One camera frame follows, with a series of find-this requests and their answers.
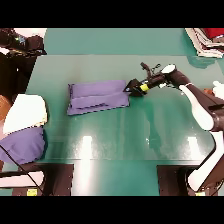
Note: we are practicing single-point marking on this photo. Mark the white garment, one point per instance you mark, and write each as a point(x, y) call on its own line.
point(26, 113)

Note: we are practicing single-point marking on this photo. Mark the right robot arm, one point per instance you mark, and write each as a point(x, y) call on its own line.
point(200, 110)

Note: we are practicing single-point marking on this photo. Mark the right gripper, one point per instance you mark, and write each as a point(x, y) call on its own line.
point(137, 87)

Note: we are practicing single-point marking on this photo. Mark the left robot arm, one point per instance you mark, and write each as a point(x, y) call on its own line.
point(30, 43)

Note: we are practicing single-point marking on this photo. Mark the purple garment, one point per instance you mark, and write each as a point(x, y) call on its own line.
point(21, 146)

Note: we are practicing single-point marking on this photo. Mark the purple T-shirt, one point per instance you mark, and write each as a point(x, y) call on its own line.
point(98, 96)

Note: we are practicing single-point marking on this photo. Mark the red garment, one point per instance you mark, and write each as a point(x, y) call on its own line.
point(215, 32)

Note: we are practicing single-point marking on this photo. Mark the heap of clothes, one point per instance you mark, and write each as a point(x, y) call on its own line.
point(200, 43)

